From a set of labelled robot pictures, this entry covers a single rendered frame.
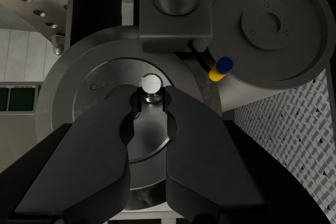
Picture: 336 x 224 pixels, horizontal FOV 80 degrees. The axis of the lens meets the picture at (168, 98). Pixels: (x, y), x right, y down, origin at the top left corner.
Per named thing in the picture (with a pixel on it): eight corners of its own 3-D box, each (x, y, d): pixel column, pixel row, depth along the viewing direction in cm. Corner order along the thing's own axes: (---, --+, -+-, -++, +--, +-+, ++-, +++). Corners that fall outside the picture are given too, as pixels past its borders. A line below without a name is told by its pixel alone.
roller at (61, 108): (209, 47, 16) (197, 199, 14) (179, 99, 42) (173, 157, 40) (67, 29, 16) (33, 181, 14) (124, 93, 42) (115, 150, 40)
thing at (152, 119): (53, 84, 14) (149, 39, 15) (66, 90, 16) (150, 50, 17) (99, 184, 13) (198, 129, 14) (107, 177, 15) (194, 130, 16)
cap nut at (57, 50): (63, 34, 49) (62, 52, 48) (70, 41, 52) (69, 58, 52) (48, 34, 49) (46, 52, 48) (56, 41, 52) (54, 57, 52)
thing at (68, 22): (81, -112, 21) (69, 54, 18) (122, 16, 44) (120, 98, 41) (76, -112, 21) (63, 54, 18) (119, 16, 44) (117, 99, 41)
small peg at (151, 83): (161, 70, 12) (165, 94, 11) (161, 82, 14) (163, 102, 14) (137, 73, 12) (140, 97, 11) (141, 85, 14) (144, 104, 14)
